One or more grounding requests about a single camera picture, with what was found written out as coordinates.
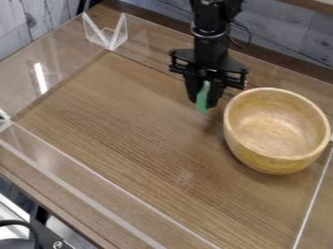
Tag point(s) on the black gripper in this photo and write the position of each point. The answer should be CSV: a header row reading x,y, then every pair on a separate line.
x,y
207,63

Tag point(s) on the green rectangular stick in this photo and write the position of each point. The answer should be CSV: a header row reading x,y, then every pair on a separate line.
x,y
202,98

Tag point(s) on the light wooden bowl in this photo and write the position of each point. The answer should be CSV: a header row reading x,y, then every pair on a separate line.
x,y
275,130

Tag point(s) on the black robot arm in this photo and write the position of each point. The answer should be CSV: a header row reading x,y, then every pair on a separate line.
x,y
213,16

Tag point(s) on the black metal table leg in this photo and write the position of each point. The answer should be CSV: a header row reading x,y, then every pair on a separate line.
x,y
48,239

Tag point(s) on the clear acrylic corner bracket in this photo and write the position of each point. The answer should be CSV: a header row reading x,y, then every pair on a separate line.
x,y
107,38

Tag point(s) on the clear acrylic barrier frame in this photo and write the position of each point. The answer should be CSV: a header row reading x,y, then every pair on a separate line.
x,y
106,145

